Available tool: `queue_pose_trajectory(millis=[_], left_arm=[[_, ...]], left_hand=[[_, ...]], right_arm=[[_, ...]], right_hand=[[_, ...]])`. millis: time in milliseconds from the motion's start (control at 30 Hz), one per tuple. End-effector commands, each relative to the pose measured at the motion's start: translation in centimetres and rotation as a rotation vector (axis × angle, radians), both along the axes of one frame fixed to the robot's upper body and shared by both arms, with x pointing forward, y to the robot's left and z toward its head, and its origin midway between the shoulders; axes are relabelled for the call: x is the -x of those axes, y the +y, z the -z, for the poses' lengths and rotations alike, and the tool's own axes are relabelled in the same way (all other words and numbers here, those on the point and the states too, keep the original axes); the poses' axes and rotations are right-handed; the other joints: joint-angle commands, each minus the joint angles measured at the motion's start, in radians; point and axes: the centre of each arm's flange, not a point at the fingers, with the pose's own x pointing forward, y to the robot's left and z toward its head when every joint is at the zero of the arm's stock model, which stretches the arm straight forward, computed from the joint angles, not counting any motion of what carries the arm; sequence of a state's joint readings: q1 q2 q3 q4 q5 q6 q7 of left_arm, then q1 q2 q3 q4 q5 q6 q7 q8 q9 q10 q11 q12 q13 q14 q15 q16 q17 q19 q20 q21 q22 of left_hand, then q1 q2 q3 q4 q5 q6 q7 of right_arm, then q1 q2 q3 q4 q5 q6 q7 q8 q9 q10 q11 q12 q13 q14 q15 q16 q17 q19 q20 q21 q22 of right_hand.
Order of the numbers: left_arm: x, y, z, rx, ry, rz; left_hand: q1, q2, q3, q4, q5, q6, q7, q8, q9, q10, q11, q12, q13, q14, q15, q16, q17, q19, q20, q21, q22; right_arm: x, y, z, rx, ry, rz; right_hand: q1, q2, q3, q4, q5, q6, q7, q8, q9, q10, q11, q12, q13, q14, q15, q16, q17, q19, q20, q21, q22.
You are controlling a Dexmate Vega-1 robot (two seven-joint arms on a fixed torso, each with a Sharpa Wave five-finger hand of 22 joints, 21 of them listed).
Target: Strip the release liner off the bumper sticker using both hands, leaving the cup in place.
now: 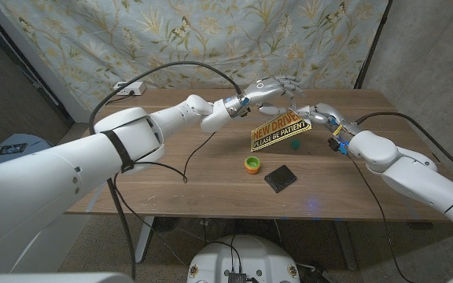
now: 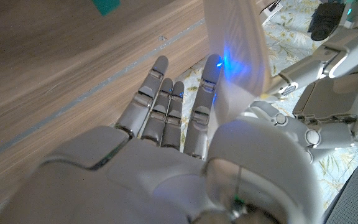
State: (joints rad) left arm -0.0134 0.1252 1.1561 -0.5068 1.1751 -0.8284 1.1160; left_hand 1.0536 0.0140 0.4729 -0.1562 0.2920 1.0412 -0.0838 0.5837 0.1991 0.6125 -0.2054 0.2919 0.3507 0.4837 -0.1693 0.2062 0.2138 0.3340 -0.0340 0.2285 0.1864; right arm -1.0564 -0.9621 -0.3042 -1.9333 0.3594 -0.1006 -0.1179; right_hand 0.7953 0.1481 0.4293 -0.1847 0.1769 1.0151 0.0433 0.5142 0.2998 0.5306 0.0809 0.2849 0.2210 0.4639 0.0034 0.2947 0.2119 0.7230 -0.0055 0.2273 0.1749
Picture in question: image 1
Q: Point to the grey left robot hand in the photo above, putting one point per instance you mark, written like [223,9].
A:
[267,88]

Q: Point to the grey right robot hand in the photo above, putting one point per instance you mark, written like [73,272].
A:
[325,114]

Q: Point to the yellow bumper sticker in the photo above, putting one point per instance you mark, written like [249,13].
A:
[273,135]

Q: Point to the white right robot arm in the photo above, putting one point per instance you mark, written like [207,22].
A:
[419,181]

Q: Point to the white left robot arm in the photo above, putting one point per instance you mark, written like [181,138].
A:
[53,181]

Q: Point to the orange cup green inside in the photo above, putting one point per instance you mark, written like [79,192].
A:
[252,165]

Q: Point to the white power strip box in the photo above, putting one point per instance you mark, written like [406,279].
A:
[132,88]

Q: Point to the small green cube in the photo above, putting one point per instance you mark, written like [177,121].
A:
[296,144]

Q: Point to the floral printed backdrop cloth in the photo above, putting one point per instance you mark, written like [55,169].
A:
[211,39]

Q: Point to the black square textured pad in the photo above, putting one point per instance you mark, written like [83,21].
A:
[281,178]

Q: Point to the black backdrop stand pole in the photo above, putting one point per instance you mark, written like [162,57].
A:
[372,47]

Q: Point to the grey metal table leg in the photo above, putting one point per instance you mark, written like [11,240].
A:
[144,239]
[346,247]

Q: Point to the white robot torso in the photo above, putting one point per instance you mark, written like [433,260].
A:
[250,255]

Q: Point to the black power adapter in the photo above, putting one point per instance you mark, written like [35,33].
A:
[321,275]

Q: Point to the blue stool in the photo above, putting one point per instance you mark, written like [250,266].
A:
[37,141]

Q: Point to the black flat device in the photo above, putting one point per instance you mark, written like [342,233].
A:
[12,149]

